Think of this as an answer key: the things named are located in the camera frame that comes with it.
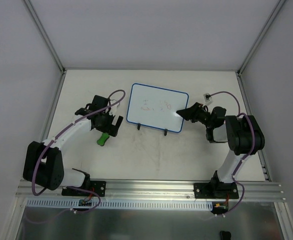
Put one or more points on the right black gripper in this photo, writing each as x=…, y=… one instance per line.
x=194, y=113

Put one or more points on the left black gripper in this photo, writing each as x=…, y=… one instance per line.
x=112, y=124

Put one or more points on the green black whiteboard eraser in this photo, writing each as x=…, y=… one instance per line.
x=103, y=139

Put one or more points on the blue framed whiteboard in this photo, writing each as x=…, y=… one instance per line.
x=156, y=107

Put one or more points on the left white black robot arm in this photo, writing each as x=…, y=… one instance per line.
x=44, y=167

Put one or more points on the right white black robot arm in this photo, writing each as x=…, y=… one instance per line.
x=244, y=138

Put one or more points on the black object at bottom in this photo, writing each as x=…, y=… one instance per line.
x=225, y=235

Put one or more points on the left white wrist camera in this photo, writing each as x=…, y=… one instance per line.
x=114, y=108

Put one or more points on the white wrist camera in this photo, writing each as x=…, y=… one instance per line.
x=114, y=108
x=207, y=99

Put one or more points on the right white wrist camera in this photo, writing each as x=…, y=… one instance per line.
x=207, y=99

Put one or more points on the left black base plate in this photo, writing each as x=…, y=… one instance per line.
x=96, y=186

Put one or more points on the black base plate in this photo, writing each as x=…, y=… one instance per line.
x=218, y=191
x=96, y=186

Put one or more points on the aluminium mounting rail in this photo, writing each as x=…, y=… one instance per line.
x=183, y=190

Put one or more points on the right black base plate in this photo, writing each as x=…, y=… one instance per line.
x=218, y=191

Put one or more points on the white slotted cable duct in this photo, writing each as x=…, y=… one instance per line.
x=118, y=204

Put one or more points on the right aluminium frame post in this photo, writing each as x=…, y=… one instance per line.
x=261, y=35

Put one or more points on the aluminium frame post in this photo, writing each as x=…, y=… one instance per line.
x=261, y=35
x=43, y=33

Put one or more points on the left aluminium frame post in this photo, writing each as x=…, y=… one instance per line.
x=43, y=33

